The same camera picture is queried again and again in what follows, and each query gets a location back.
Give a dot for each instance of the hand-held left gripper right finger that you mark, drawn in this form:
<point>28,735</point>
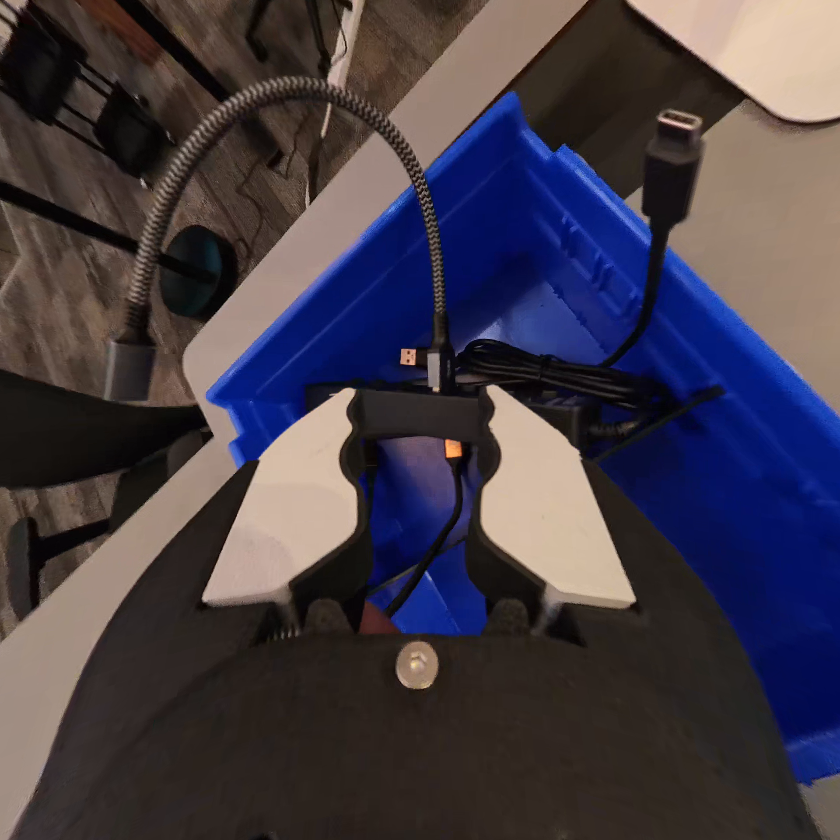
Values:
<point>551,525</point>

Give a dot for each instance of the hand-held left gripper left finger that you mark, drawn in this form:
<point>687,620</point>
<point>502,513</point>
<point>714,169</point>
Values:
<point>282,525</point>

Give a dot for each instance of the black multi-port hub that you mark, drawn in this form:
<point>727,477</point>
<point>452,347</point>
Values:
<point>420,414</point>

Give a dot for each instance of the blue plastic bin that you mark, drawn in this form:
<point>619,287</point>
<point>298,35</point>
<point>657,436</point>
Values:
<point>735,525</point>

